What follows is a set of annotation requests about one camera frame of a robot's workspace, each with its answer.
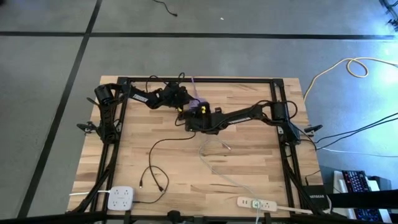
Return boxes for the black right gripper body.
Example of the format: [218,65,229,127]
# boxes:
[178,104,220,134]

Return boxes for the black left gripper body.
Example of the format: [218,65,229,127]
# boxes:
[161,81,193,110]

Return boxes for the purple round power strip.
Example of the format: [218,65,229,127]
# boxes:
[187,77,208,110]

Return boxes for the white braided USB cable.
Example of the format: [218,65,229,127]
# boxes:
[198,138,264,224]

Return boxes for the long black USB cable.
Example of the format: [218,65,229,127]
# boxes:
[147,132,197,192]

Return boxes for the white square power strip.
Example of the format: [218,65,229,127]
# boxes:
[68,185,135,211]

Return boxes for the black clamp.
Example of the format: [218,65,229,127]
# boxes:
[303,124,323,134]
[76,121,98,134]

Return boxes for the white long power strip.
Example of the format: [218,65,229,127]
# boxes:
[236,195,333,216]

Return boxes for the black Netgear box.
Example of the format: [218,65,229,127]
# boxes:
[303,185,330,211]

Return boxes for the black backlit keyboard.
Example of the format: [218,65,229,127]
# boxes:
[341,170,373,194]

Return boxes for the black stand legs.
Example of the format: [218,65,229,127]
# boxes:
[379,0,398,30]

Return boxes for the black aluminium table frame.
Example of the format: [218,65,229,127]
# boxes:
[67,76,330,224]

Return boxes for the black floor cable with plug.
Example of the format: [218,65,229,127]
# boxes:
[152,0,178,18]

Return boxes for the white floor cable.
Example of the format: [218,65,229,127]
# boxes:
[320,147,398,158]

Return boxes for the cream floor cable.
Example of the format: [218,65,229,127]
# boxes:
[303,57,398,102]

